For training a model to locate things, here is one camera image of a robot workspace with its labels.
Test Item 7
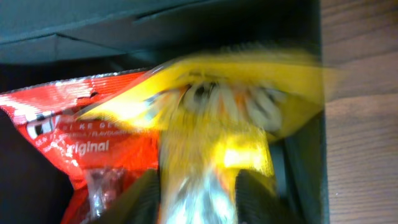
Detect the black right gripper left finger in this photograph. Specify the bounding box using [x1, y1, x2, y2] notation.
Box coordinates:
[93, 169, 160, 224]

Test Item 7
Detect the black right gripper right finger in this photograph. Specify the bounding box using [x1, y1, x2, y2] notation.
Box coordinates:
[235, 170, 299, 224]

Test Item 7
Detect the black open gift box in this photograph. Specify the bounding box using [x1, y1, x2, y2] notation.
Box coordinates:
[1, 0, 330, 223]

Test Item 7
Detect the yellow Hacks candy bag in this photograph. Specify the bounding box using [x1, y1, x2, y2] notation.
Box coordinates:
[79, 50, 335, 223]

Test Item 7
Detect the red snack bag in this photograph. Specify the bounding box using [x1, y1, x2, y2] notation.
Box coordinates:
[1, 72, 159, 223]

